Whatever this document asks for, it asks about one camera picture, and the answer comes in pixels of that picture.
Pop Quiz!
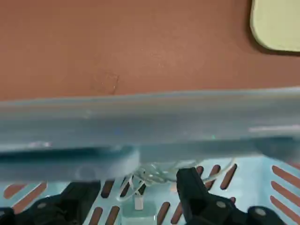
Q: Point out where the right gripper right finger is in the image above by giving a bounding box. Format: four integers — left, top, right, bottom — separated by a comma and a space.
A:
175, 167, 293, 225

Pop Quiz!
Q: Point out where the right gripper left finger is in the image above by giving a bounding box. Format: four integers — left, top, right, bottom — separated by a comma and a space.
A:
0, 180, 102, 225

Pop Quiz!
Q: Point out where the white charger with cable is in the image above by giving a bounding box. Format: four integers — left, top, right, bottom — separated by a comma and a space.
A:
116, 157, 237, 211

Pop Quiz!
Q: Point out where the blue plastic basket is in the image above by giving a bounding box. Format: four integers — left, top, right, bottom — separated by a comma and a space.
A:
0, 85, 300, 225

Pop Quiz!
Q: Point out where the green tray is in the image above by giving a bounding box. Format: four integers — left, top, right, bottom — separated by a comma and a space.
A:
248, 0, 300, 53

